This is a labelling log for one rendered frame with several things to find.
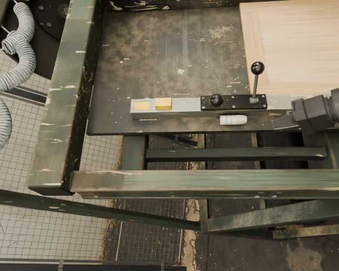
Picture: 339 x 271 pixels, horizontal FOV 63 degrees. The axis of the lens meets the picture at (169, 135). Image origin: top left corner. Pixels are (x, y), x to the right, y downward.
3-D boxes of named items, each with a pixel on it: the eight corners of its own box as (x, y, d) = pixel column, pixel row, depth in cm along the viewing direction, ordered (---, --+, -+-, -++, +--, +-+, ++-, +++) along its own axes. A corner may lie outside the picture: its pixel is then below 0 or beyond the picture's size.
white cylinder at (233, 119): (219, 126, 87) (245, 126, 86) (220, 122, 84) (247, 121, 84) (219, 118, 88) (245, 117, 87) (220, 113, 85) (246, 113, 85)
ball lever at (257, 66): (260, 107, 83) (267, 63, 75) (247, 107, 83) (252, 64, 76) (258, 100, 86) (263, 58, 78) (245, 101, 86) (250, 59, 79)
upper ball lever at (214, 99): (219, 108, 86) (224, 107, 73) (207, 108, 86) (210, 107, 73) (219, 95, 86) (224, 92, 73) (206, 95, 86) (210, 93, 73)
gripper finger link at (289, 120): (272, 120, 70) (298, 113, 67) (274, 131, 69) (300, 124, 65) (270, 117, 69) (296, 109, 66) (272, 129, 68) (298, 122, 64)
